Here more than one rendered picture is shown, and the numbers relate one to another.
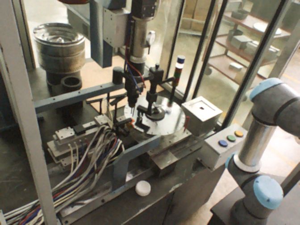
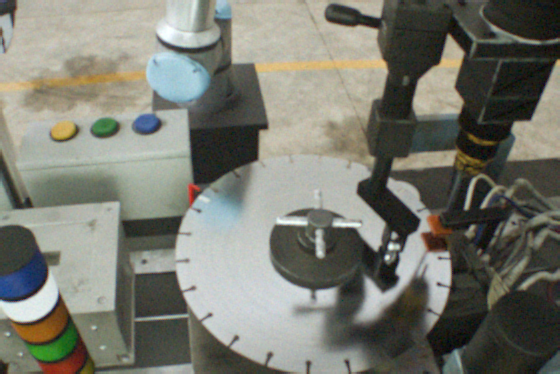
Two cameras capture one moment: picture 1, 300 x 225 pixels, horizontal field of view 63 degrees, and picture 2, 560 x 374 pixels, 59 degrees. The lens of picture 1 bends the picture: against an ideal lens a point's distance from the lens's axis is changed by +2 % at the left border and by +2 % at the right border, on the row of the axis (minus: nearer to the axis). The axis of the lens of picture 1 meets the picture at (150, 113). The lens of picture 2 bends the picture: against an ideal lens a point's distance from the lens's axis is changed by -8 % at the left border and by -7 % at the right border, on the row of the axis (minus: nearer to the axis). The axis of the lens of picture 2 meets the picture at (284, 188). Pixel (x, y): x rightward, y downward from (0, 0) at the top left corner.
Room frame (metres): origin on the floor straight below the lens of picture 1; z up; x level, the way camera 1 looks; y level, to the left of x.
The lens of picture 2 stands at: (1.37, 0.16, 1.44)
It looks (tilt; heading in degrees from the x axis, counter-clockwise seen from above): 45 degrees down; 212
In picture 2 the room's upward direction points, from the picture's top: 4 degrees clockwise
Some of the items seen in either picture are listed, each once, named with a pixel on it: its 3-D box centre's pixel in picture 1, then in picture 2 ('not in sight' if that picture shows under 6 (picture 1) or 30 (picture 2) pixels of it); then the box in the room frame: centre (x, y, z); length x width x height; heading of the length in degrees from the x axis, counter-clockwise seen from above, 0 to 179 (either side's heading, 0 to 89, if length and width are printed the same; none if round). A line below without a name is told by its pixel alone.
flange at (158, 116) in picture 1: (155, 111); (316, 240); (1.01, -0.02, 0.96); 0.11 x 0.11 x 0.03
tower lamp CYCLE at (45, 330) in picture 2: (178, 68); (37, 310); (1.30, -0.11, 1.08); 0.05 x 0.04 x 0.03; 45
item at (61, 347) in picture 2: (177, 73); (48, 330); (1.30, -0.11, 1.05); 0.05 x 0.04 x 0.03; 45
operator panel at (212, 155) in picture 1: (224, 146); (111, 168); (0.99, -0.44, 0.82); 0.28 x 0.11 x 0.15; 135
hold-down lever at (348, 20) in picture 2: (164, 78); (369, 26); (0.94, -0.03, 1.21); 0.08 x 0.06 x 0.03; 135
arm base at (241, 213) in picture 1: (252, 210); (205, 75); (0.64, -0.53, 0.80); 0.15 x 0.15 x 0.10
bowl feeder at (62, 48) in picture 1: (62, 58); not in sight; (1.42, 0.65, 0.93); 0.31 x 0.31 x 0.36
